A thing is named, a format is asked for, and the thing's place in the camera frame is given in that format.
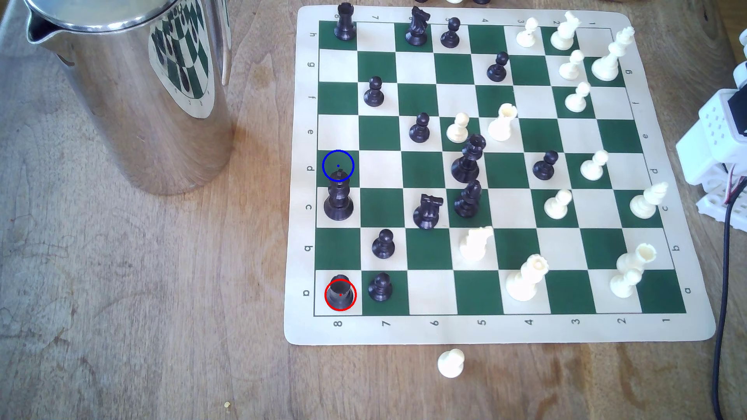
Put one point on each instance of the white bishop chess piece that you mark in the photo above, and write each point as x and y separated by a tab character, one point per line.
643	205

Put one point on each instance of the green cream chess board mat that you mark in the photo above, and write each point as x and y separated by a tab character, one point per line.
432	291

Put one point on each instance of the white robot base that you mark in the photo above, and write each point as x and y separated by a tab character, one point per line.
712	134

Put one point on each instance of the black rook chess piece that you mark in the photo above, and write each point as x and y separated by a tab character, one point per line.
340	294
345	26

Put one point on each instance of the white rook chess piece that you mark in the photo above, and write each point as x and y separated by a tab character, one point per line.
500	128
640	255

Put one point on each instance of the black knight chess piece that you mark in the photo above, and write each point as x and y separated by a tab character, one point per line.
427	214
416	32

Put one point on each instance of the white pawn chess piece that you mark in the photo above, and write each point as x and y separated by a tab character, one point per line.
450	364
526	38
555	208
621	287
591	170
576	102
570	70
457	133

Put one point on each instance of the white queen chess piece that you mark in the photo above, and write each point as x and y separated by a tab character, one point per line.
521	286

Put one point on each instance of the white king chess piece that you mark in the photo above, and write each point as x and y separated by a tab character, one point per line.
605	67

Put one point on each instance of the black bishop chess piece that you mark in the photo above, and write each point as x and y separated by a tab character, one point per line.
467	204

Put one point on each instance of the black pawn chess piece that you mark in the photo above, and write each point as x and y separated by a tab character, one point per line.
544	169
383	248
450	38
380	290
497	71
374	96
419	133

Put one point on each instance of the white knight chess piece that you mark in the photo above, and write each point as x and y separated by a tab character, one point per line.
474	245
563	38

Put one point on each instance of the shiny steel pitcher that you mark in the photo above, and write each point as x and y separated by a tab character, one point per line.
116	105

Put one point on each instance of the black king chess piece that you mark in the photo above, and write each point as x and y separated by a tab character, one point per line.
338	204

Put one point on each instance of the black queen chess piece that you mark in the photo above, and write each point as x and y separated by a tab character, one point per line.
465	169

